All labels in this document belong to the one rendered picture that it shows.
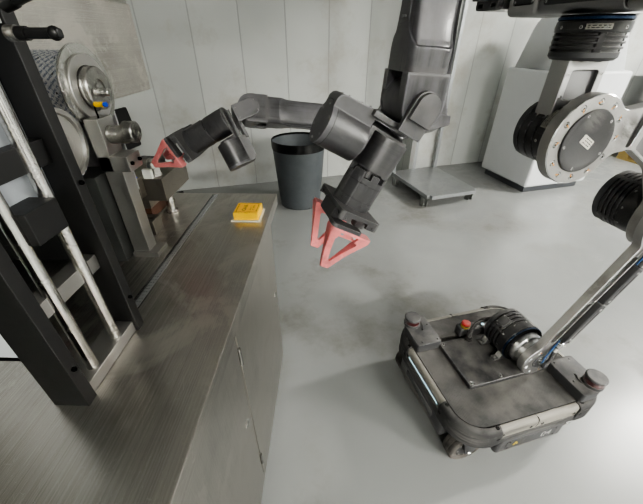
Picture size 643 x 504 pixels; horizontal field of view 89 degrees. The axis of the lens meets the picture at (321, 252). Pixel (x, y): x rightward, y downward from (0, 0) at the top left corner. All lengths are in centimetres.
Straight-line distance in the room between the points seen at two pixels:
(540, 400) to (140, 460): 130
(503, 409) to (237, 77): 316
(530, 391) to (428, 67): 128
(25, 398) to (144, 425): 19
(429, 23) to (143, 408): 60
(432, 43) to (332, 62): 318
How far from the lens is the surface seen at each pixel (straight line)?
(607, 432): 190
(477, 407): 139
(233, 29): 346
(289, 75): 352
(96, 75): 82
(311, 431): 151
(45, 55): 82
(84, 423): 59
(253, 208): 96
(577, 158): 99
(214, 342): 60
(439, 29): 46
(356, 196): 46
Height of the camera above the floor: 133
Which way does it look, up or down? 33 degrees down
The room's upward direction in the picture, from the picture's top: straight up
